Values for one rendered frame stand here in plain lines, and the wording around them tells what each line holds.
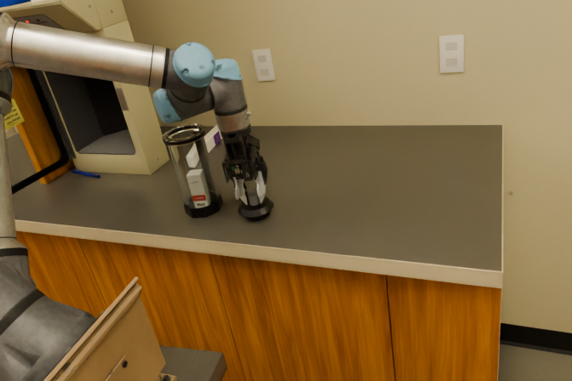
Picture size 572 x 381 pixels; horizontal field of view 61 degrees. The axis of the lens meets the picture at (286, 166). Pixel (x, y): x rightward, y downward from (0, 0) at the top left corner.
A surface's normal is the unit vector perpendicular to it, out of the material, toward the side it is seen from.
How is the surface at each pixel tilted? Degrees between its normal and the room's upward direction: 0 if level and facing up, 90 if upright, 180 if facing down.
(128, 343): 90
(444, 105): 90
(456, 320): 90
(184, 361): 0
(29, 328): 31
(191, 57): 53
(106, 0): 90
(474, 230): 1
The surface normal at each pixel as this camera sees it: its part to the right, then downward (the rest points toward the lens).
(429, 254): -0.16, -0.89
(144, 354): 0.93, 0.01
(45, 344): 0.18, -0.62
